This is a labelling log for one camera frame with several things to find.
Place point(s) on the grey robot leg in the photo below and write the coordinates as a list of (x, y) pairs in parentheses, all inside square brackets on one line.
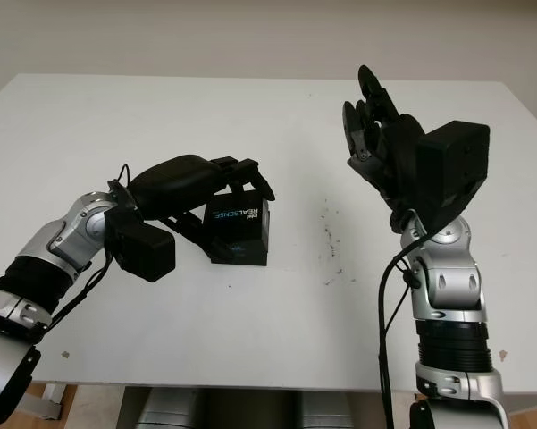
[(330, 409), (165, 409)]

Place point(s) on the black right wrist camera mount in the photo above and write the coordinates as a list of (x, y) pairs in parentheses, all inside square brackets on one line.
[(455, 165)]

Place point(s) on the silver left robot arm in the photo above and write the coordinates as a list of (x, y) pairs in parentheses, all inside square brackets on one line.
[(58, 241)]

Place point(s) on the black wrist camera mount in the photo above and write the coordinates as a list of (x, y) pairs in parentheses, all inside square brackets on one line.
[(143, 250), (455, 165)]

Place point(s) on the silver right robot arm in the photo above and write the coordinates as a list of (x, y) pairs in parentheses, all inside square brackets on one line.
[(451, 286)]

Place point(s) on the black RealSense box lid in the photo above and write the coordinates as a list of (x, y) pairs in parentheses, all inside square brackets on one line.
[(241, 228)]

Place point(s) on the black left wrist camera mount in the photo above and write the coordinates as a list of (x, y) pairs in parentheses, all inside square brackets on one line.
[(143, 250)]

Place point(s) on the grey left robot leg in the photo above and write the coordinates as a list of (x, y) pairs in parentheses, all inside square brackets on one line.
[(165, 409)]

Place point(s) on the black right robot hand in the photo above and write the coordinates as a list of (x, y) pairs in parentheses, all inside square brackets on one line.
[(397, 147)]

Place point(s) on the grey right robot leg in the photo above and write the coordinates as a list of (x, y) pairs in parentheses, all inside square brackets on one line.
[(330, 409)]

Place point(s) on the white table leg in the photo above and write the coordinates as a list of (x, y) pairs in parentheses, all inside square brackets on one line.
[(47, 400)]

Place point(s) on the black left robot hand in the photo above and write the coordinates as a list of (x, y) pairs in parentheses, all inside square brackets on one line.
[(178, 179)]

